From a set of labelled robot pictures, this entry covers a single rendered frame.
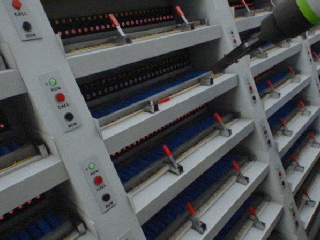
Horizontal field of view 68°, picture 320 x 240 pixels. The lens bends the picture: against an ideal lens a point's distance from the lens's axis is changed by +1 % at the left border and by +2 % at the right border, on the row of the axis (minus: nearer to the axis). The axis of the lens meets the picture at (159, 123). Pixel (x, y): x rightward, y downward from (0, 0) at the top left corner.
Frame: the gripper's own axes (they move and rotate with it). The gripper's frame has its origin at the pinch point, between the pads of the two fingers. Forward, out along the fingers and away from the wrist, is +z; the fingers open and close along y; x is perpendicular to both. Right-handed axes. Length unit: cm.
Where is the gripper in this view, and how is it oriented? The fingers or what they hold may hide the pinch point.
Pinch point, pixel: (222, 65)
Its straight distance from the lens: 79.6
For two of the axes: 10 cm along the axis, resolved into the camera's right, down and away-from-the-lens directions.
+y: 7.0, -3.8, 6.0
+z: -5.2, 3.0, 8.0
